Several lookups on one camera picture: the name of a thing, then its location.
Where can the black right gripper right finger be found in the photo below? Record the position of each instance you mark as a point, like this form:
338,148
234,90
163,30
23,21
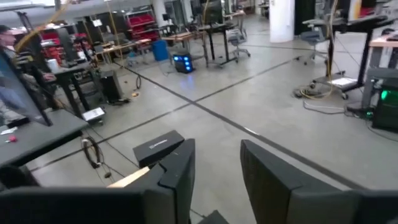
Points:
270,186

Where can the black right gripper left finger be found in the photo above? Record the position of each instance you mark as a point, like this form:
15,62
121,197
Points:
168,186

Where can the black printed cardboard box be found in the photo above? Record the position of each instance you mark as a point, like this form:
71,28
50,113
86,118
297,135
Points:
155,146

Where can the white wheeled base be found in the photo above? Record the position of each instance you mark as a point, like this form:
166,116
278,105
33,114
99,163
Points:
93,114

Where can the black computer tower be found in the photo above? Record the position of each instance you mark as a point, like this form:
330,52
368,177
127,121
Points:
112,87

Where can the computer tower with blue lights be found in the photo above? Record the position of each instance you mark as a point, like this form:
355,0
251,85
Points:
183,63

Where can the blue bin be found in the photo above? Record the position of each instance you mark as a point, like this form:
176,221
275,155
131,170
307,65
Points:
160,50

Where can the black standing desk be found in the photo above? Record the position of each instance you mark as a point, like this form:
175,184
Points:
40,133

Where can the computer with green light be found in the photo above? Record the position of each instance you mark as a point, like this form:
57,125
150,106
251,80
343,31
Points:
385,105

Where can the wooden workbench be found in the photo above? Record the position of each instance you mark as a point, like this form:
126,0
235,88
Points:
124,46
180,35

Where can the grey office chair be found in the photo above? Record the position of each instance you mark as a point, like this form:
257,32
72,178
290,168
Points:
314,37
237,39

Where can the black legged desk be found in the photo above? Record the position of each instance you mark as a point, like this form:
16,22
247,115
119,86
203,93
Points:
362,62
217,27

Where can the small red object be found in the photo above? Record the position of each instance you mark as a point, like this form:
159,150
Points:
12,139

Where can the red storage shelving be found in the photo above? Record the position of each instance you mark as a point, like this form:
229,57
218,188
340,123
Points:
140,26

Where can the white cup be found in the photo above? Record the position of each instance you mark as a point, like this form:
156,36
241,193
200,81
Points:
53,65

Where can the white pillar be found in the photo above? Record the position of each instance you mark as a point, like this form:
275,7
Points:
281,18

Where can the large black monitor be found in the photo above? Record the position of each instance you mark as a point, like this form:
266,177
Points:
15,90

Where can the person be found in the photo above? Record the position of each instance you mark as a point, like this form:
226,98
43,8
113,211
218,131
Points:
9,37

